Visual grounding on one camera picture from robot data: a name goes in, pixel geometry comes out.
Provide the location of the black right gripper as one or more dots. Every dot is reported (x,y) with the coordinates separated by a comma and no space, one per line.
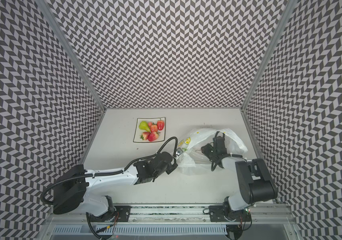
(216,150)

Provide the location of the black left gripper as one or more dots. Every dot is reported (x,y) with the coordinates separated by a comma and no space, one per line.
(173,168)

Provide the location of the white plastic bag lemon print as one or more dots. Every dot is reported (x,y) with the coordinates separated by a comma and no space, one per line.
(193,162)

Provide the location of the large red fake strawberry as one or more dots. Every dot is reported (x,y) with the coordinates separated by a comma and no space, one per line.
(145,136)

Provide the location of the red fake apple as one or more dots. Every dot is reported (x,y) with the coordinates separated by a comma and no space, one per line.
(161,125)

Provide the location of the green fake pear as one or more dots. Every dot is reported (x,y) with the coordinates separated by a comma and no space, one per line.
(144,126)

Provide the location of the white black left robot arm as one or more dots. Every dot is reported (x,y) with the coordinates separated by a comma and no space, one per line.
(87,190)

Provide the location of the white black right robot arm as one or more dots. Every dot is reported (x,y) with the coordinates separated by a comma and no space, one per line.
(254,182)

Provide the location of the white square plate black rim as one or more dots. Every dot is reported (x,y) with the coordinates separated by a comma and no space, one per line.
(138,132)

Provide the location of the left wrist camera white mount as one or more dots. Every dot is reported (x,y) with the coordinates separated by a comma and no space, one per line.
(179,152)

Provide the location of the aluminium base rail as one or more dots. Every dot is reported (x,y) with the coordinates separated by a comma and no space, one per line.
(196,214)

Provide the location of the aluminium corner post right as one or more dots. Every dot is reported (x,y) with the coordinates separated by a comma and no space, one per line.
(289,8)

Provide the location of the aluminium corner post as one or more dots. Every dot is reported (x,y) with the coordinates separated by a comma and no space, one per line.
(289,8)
(49,16)

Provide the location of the aluminium corner post left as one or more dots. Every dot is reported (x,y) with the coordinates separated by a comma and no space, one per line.
(49,16)

